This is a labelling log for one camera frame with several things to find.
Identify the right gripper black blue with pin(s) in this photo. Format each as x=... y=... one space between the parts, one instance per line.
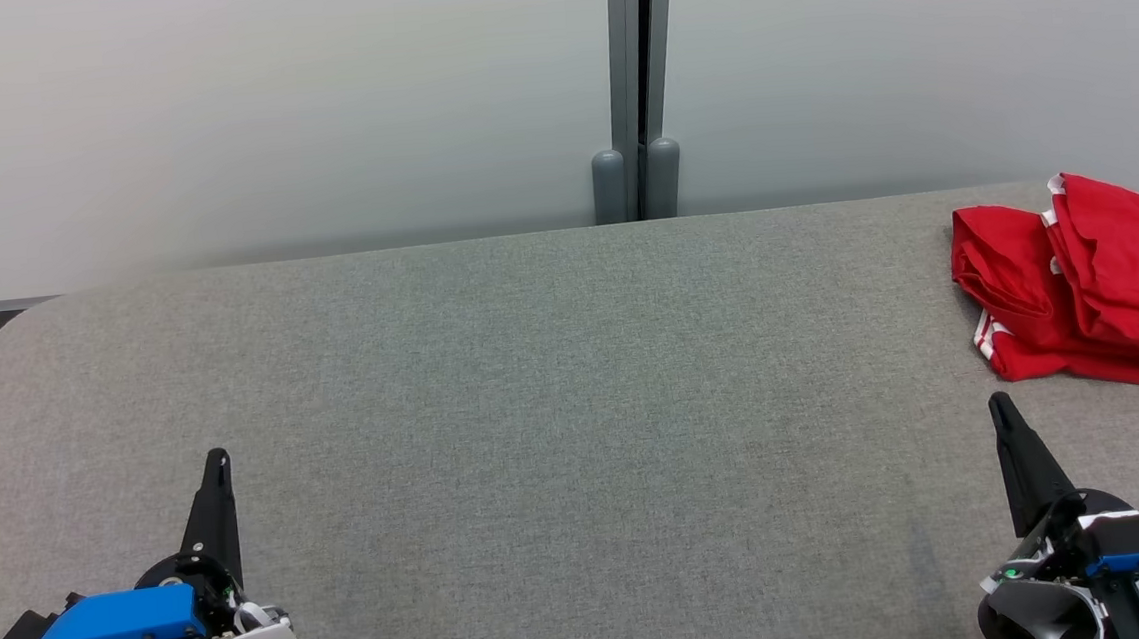
x=1067 y=550

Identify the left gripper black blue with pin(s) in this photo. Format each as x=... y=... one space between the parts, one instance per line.
x=110 y=627

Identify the red jersey number 23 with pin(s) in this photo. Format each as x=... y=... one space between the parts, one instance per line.
x=1008 y=279

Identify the red shorts white trim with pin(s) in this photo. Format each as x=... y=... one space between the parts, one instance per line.
x=1136 y=250

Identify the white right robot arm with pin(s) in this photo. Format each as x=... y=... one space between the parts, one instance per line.
x=1031 y=618

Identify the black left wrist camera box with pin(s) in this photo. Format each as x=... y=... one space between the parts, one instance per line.
x=20 y=631

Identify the grey metal partition post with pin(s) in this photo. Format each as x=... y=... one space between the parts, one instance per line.
x=633 y=54

